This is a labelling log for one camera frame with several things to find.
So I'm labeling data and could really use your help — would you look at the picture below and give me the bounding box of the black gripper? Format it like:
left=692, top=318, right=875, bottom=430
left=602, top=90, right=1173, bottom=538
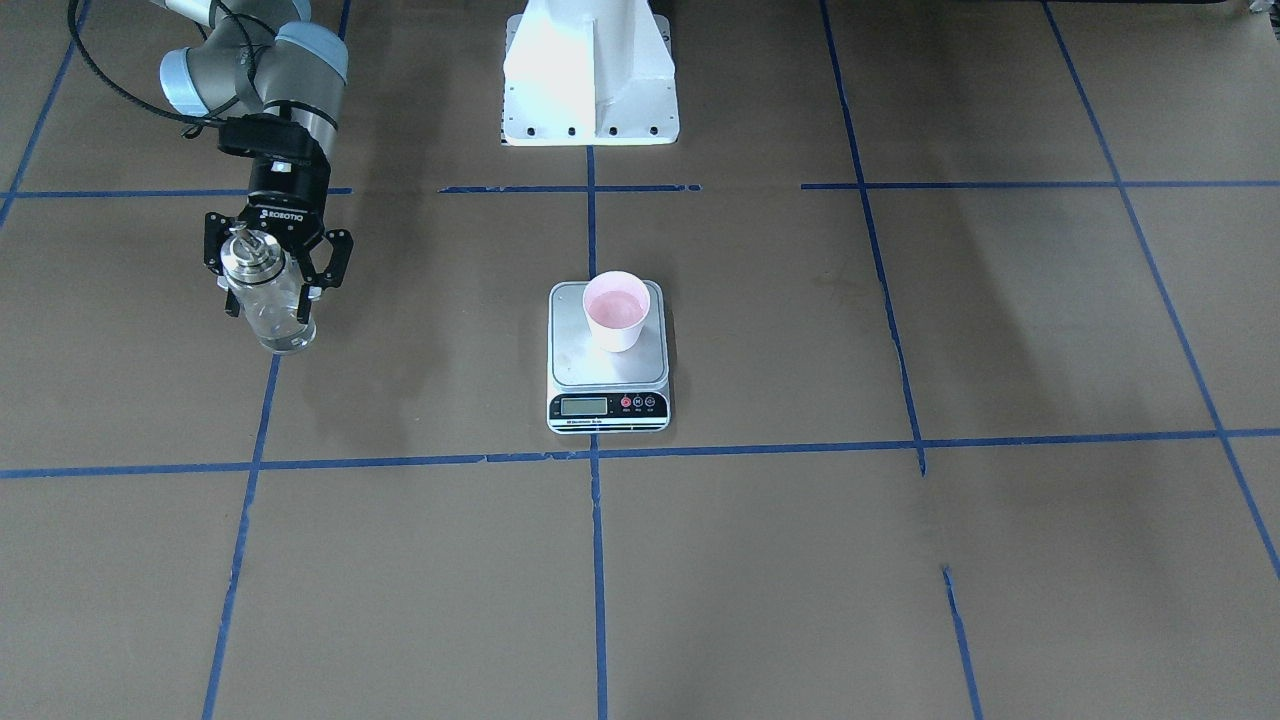
left=204, top=158, right=355, bottom=318

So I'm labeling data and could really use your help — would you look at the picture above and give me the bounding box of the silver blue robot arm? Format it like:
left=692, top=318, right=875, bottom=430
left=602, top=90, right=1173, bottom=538
left=159, top=1, right=353, bottom=322

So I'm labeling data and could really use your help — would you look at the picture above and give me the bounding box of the silver digital kitchen scale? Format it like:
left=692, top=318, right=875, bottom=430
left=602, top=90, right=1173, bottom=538
left=547, top=281, right=673, bottom=434

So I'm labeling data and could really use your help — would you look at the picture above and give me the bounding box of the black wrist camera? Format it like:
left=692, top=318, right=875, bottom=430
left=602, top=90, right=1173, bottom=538
left=218, top=113, right=324, bottom=167

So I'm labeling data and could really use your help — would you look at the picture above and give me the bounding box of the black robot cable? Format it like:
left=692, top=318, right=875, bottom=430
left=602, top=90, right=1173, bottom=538
left=67, top=0, right=271, bottom=129

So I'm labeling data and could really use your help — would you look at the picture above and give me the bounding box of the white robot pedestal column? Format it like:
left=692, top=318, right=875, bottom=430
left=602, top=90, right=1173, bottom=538
left=500, top=1, right=681, bottom=147

